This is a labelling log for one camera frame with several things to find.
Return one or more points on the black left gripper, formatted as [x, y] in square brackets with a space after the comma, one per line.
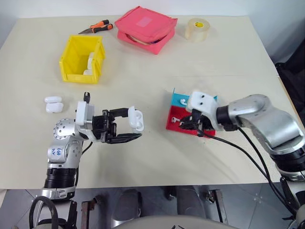
[101, 126]

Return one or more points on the dark rounded shape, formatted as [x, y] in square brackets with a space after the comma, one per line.
[127, 205]

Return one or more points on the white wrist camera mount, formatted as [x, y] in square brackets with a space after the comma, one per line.
[202, 101]
[82, 114]

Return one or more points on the red and blue tray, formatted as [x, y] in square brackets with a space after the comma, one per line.
[175, 112]

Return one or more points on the rusty metal frame leg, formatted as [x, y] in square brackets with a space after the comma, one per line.
[218, 205]
[88, 212]

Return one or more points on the orange black pliers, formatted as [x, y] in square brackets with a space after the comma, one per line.
[98, 26]

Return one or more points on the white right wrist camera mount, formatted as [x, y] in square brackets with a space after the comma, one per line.
[202, 101]

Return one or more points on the yellow plastic bin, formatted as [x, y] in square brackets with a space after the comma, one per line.
[71, 59]

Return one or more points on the grey robot torso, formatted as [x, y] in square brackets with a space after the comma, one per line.
[176, 223]

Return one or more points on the clear tape roll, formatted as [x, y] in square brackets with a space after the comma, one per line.
[197, 32]

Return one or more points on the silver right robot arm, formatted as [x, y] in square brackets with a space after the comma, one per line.
[267, 119]

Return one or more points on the black chair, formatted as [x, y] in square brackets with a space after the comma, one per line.
[291, 78]

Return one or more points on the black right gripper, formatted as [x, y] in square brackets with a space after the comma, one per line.
[202, 124]

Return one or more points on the white earbud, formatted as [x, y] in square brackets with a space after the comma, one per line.
[184, 101]
[174, 119]

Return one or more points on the white earbud case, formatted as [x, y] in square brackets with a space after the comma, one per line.
[54, 107]
[137, 119]
[91, 60]

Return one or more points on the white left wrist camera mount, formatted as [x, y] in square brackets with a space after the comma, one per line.
[82, 114]

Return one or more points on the pink fabric pouch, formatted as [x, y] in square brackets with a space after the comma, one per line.
[145, 26]

